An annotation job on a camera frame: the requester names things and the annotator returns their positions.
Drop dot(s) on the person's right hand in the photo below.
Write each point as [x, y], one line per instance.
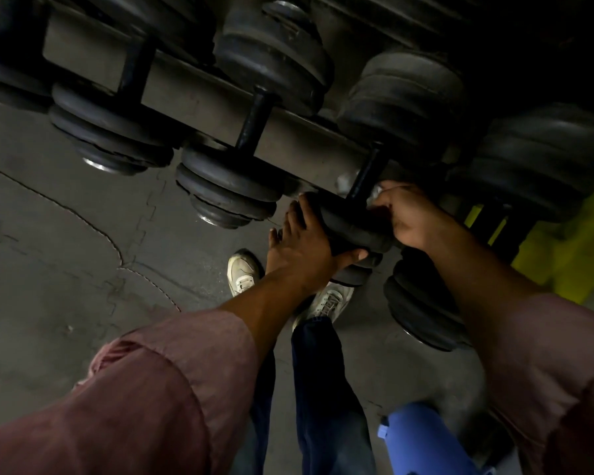
[413, 220]

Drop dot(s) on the black yellow dumbbell rack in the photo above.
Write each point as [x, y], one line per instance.
[193, 101]

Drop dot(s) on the person's right forearm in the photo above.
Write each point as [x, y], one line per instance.
[534, 371]

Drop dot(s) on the person's left forearm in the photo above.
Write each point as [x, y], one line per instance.
[128, 400]

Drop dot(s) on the light blue plastic object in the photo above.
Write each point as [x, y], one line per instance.
[425, 440]

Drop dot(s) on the white cleaning cloth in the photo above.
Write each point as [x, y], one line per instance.
[344, 183]

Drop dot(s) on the person's left hand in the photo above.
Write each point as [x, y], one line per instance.
[302, 257]

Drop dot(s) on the person's white shoe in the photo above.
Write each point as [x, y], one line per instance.
[331, 299]
[242, 272]

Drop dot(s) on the person's blue jeans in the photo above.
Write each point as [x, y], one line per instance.
[326, 405]

